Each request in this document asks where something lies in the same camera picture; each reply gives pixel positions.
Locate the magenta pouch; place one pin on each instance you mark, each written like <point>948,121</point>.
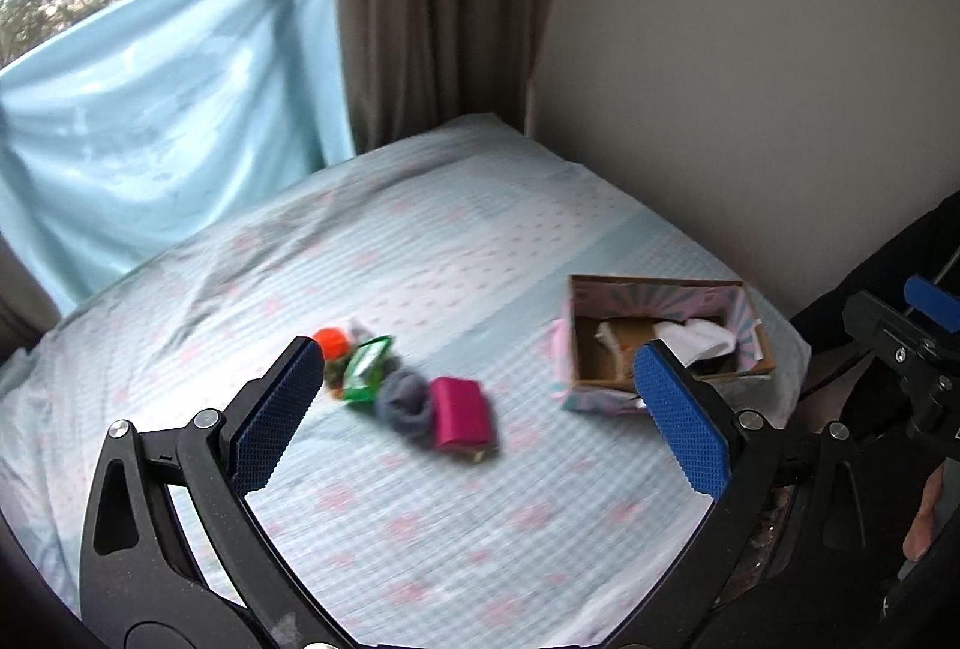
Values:
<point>463,420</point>

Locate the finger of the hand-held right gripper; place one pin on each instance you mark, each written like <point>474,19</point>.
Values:
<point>932,299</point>

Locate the beige curtain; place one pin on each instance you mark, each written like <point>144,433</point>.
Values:
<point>427,4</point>

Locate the green packet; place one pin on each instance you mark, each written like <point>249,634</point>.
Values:
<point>365,370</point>

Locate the printed cardboard box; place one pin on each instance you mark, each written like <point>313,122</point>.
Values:
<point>592,364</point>

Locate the dark cloth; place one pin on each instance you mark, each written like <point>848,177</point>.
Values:
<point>877,274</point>

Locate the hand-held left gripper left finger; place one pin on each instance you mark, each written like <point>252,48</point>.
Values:
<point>276,420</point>

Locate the grey sock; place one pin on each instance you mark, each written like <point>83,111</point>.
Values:
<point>405,400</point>

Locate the white cloth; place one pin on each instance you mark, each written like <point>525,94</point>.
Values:
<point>701,338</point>

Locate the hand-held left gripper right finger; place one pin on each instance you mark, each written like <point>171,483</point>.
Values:
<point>684,428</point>

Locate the orange ball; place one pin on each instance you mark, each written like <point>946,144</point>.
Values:
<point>332,343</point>

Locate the person's right hand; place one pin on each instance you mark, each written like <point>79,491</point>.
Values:
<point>924,518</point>

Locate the bed with light blue sheet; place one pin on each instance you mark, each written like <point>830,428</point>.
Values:
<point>450,229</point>

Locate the light blue hanging cloth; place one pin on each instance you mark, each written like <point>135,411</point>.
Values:
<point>172,117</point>

